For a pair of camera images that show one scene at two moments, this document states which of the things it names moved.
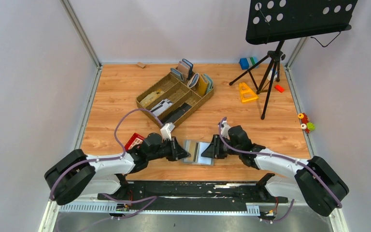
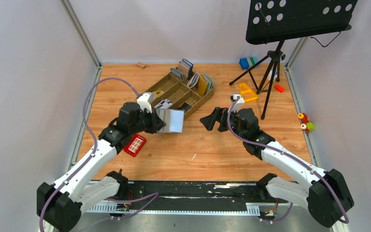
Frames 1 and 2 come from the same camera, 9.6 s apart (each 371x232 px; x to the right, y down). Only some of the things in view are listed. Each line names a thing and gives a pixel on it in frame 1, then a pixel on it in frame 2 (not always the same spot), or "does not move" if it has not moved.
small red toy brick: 279,88 does not move
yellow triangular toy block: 247,94 does not move
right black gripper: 217,146 → 222,118
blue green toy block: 246,63 does not move
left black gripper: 175,148 → 155,121
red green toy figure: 306,125 does not move
